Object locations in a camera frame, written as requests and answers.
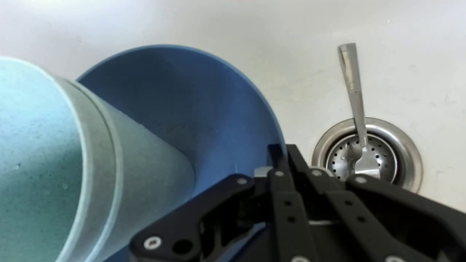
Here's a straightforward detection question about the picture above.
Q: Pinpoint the metal sink drain strainer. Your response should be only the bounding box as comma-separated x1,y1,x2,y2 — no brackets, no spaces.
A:
311,117,424,194

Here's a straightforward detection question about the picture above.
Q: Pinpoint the light teal cup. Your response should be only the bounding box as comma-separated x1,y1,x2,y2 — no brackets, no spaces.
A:
0,56,85,262

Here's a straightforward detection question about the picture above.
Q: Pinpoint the blue bowl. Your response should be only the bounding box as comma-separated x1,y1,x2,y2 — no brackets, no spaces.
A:
76,44,287,262

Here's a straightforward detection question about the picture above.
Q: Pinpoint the metal spoon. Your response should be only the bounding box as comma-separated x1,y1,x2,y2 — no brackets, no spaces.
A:
337,43,383,179

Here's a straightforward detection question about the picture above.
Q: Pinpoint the white sink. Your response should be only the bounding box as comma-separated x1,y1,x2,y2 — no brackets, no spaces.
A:
0,0,466,262

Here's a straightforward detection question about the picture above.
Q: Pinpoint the grey-green cup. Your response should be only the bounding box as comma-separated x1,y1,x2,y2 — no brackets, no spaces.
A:
54,75,197,262

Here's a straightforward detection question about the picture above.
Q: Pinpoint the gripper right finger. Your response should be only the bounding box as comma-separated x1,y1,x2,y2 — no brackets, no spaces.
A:
286,144,466,262

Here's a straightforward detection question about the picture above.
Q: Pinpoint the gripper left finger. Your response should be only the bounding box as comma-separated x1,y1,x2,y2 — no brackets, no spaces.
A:
129,144,321,262

